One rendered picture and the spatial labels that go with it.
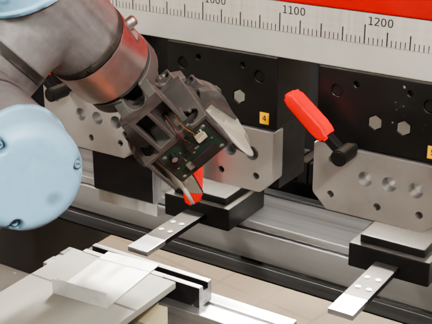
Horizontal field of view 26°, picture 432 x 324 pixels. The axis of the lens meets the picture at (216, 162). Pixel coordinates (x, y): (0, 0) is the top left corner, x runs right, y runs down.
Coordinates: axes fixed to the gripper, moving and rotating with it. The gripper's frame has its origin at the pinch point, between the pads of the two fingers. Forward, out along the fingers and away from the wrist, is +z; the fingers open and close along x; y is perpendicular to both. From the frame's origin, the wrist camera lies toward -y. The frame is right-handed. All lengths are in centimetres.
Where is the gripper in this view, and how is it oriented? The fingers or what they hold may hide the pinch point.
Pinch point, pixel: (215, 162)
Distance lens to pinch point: 97.3
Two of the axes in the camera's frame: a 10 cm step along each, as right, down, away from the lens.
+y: 4.3, 6.2, -6.6
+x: 7.7, -6.3, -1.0
